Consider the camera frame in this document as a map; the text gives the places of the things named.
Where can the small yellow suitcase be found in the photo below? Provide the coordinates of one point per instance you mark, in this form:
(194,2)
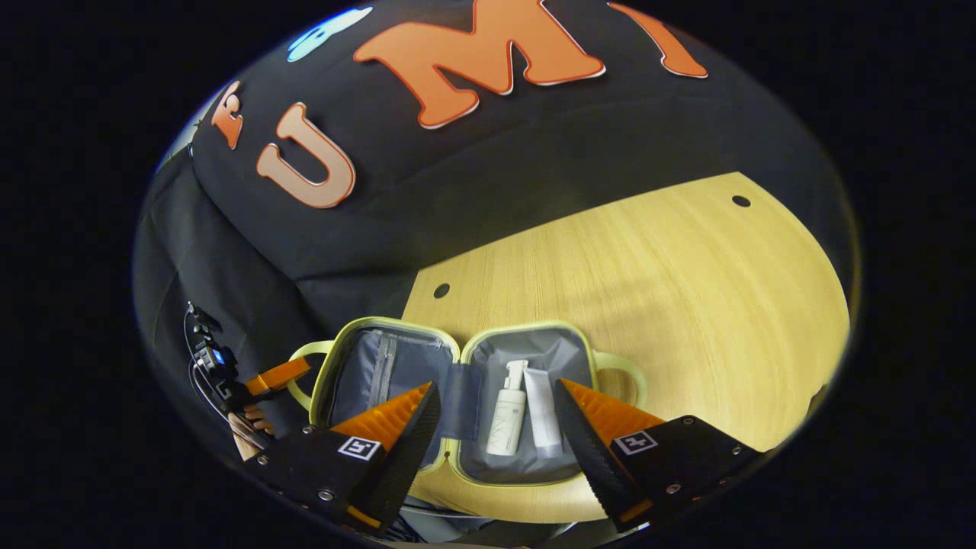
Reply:
(549,347)

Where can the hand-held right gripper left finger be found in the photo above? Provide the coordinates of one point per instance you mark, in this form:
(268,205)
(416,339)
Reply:
(408,457)

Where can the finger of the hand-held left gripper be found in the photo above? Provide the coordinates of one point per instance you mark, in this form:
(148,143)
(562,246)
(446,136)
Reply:
(278,376)

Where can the white pump bottle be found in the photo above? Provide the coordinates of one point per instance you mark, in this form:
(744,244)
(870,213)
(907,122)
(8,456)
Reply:
(507,415)

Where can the white squeeze tube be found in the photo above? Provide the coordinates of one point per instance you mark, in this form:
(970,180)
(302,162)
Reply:
(543,412)

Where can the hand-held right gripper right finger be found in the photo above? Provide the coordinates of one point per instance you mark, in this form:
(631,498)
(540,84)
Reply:
(587,457)

